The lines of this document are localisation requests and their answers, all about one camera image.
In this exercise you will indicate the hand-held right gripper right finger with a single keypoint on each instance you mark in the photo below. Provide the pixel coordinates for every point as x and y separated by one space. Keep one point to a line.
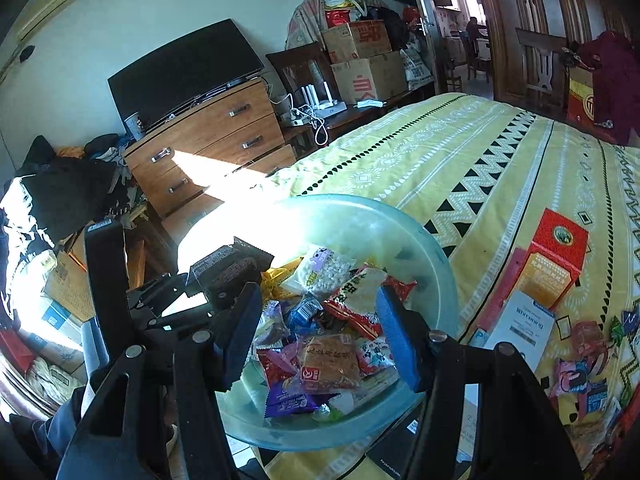
395 345

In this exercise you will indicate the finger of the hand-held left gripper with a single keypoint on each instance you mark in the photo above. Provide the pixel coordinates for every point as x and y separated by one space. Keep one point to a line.
170 322
155 287

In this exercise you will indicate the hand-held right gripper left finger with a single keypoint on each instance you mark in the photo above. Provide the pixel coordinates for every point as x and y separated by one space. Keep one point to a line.
240 340

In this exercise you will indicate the heap of mixed snack packets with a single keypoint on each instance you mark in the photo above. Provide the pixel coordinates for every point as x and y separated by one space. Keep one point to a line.
330 355

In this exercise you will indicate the dark brown snack packet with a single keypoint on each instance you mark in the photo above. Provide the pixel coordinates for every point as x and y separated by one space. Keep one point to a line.
225 267

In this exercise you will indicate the clear glass bowl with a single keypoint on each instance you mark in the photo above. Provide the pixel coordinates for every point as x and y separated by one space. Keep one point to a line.
360 225

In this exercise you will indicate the pile of assorted snack packets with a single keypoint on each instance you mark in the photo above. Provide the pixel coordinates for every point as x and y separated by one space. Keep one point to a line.
580 380

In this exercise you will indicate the small cardboard box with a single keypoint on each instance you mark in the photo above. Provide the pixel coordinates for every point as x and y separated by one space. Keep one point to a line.
65 280

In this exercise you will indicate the dark clothes heap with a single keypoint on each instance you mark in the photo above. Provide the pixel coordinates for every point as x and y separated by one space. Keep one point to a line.
65 195

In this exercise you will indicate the black product box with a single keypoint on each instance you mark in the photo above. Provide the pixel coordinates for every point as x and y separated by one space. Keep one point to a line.
390 452

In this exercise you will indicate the slim red box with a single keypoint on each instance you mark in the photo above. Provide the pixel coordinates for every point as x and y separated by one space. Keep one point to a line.
500 290

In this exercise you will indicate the white tall box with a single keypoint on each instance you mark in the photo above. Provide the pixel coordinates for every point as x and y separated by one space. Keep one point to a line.
520 325

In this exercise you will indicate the wooden drawer dresser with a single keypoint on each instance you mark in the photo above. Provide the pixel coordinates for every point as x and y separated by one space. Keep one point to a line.
215 125

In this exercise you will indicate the orange-red tall box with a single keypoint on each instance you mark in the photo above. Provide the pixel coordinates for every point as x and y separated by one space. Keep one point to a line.
555 255

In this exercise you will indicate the yellow patterned bed cover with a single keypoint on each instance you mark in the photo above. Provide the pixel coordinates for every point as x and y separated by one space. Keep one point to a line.
450 150

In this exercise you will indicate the black flat television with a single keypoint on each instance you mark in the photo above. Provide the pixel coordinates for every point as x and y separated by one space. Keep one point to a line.
185 70

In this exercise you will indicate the dark wooden low table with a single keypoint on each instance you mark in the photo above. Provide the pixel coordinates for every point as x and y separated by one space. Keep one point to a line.
350 117

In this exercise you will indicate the white router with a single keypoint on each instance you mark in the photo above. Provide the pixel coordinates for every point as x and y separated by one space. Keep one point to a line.
312 96

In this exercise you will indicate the large cardboard box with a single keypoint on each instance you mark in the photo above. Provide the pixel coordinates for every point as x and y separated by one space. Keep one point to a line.
370 80

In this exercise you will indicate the wooden dining chair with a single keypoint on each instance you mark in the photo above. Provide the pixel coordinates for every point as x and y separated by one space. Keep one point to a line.
450 72

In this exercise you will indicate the printed woven sack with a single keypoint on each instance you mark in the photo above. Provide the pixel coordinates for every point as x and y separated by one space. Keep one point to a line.
415 67

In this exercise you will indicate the red and yellow carton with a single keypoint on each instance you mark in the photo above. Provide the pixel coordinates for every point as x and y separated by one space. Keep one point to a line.
585 105

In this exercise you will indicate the cardboard box with red print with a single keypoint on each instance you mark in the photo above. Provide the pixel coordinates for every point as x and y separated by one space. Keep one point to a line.
355 40

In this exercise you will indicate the round cloth-covered tabletop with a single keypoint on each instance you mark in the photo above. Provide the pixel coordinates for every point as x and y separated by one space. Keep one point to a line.
305 15

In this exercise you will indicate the wooden slat chair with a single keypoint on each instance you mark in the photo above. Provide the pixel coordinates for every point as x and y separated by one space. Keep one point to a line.
542 70

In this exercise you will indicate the wooden door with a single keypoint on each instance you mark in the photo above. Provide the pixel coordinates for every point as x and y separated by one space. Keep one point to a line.
427 10

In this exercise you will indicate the white plastic bags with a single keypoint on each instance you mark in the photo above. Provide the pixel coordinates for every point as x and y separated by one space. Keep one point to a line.
345 0

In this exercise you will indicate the maroon jacket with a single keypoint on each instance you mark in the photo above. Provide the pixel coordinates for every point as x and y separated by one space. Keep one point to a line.
615 75

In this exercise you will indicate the brown wooden wardrobe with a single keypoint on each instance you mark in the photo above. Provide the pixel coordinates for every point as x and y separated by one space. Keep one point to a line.
540 0

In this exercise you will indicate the dark wooden chair frame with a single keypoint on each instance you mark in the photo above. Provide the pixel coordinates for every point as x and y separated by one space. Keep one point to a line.
295 67

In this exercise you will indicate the wall air conditioner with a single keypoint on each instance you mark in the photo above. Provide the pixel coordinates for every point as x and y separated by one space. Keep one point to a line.
60 0

